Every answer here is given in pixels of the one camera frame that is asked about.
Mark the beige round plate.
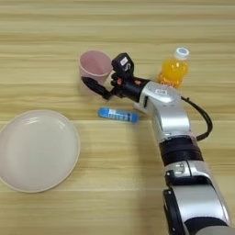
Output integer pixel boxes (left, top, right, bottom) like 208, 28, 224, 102
0, 109, 82, 194

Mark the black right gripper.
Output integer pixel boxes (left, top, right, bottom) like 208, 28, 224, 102
81, 72, 151, 104

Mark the small black box white label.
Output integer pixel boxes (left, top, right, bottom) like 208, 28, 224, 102
111, 52, 135, 78

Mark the pink plastic cup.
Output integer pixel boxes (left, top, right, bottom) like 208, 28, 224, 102
79, 50, 114, 89

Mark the blue tube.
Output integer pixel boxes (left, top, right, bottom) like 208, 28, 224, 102
97, 106, 140, 124

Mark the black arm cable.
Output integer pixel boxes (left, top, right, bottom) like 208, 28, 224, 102
180, 95, 214, 142

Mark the orange juice bottle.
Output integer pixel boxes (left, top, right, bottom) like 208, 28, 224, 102
157, 47, 191, 90

